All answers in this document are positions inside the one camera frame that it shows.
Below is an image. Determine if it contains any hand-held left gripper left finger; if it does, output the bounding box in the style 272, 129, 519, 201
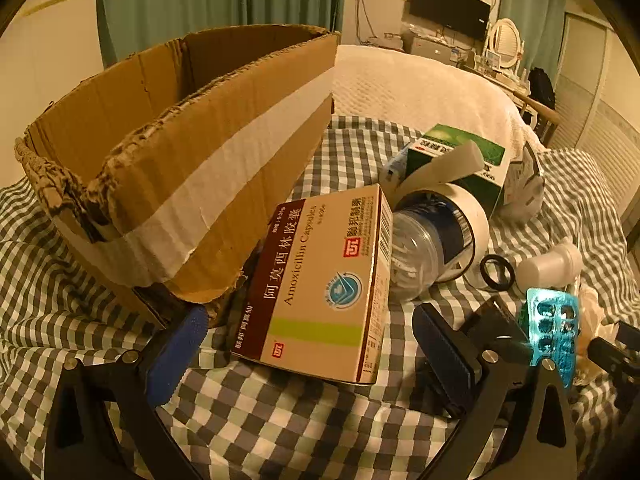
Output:
45, 304, 208, 480

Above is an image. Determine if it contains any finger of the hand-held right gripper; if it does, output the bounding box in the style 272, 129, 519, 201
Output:
586, 320, 640, 413

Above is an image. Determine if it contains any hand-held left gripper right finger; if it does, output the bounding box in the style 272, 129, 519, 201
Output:
412, 302, 581, 480

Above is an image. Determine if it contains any white and maroon medicine box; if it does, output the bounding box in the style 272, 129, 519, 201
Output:
231, 183, 394, 386

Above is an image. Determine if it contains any brown cardboard box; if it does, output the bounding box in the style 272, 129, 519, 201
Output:
14, 24, 342, 331

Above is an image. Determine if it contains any blue blister pack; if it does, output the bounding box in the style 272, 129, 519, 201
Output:
517, 287, 582, 390

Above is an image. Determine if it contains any clear plastic bottle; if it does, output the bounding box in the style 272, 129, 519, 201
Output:
389, 195, 475, 303

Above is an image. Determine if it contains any small white plastic bottle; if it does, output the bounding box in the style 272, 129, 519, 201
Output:
515, 240, 584, 296

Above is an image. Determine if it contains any checkered blanket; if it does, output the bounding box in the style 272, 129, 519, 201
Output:
0, 115, 632, 480

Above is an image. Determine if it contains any white tape roll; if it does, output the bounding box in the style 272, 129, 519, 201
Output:
384, 140, 491, 285

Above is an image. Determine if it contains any white printed packet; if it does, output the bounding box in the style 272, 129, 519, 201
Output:
500, 141, 546, 222

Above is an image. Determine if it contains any green and white medicine box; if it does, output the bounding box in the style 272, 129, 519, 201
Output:
404, 123, 512, 218

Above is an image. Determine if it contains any white wardrobe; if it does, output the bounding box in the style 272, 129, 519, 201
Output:
549, 10, 640, 221

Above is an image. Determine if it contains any white quilted bed cover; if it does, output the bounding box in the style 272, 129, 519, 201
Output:
330, 44, 547, 152

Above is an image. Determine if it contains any wooden dressing desk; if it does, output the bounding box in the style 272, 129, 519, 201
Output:
462, 62, 562, 143

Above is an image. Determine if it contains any black backpack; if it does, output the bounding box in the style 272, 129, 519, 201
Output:
527, 66, 557, 111

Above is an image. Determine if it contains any grey cabinet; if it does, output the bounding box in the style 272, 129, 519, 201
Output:
402, 30, 463, 66

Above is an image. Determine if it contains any white vanity mirror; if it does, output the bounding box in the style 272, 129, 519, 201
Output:
486, 17, 524, 72

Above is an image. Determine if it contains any narrow green curtain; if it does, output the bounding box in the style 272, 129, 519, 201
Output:
497, 0, 568, 68

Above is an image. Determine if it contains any black ring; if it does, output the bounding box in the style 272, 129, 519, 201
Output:
480, 254, 516, 292

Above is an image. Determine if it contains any black wall television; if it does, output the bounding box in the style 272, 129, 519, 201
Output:
410, 0, 492, 43

